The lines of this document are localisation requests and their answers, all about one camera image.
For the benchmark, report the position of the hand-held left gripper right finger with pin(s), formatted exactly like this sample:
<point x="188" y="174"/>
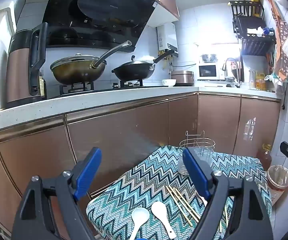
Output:
<point x="195" y="172"/>

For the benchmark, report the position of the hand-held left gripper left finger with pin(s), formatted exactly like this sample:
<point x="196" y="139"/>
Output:
<point x="89" y="172"/>

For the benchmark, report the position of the bamboo chopstick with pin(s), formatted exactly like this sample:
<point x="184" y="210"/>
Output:
<point x="226" y="213"/>
<point x="220" y="227"/>
<point x="189" y="202"/>
<point x="185" y="203"/>
<point x="179" y="206"/>

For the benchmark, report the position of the white ceramic spoon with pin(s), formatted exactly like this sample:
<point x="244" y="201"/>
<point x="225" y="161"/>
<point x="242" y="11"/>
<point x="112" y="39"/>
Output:
<point x="139" y="216"/>
<point x="159" y="210"/>

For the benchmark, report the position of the trash bin with bag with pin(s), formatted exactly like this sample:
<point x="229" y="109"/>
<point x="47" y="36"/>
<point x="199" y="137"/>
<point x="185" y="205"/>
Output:
<point x="279" y="180"/>

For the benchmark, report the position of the large cooking oil bottle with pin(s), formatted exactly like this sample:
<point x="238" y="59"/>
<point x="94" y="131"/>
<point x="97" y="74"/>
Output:
<point x="265" y="157"/>

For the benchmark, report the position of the zigzag knitted cloth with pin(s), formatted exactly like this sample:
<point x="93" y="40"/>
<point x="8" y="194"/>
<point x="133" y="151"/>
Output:
<point x="146" y="180"/>

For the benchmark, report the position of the small cooking oil bottle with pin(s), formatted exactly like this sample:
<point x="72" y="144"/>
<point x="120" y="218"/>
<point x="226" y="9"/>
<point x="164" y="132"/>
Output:
<point x="260" y="82"/>

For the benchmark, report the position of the clear plastic bottle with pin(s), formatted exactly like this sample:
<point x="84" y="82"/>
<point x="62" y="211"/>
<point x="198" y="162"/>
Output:
<point x="252" y="80"/>

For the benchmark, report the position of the black gas stove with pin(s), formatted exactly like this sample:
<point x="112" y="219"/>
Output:
<point x="104" y="90"/>

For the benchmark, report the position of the white bowl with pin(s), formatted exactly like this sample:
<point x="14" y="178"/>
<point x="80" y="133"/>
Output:
<point x="169" y="82"/>

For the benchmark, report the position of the brown rice cooker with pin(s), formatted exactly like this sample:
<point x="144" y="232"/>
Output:
<point x="182" y="78"/>

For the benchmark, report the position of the chrome faucet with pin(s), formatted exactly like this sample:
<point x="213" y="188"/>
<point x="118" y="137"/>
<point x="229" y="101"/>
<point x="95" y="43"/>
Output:
<point x="235" y="67"/>

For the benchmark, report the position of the white microwave oven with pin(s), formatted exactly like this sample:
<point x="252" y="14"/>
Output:
<point x="210" y="72"/>

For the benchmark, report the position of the patterned hanging cloth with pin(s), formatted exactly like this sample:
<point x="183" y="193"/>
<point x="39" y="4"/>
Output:
<point x="285" y="45"/>

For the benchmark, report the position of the black wok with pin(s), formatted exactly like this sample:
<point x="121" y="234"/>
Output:
<point x="134" y="71"/>

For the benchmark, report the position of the glass pan lid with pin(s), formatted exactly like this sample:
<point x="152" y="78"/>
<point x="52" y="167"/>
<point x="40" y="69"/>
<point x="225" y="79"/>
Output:
<point x="76" y="61"/>

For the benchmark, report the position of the black dish rack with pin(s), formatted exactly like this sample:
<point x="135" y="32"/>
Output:
<point x="256" y="42"/>

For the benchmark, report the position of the brown and black electric kettle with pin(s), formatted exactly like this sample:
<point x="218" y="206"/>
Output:
<point x="19" y="75"/>

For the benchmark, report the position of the white water heater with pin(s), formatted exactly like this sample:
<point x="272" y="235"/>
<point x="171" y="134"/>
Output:
<point x="167" y="37"/>

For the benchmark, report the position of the black range hood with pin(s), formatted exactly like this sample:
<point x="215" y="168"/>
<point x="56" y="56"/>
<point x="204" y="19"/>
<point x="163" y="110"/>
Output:
<point x="96" y="5"/>

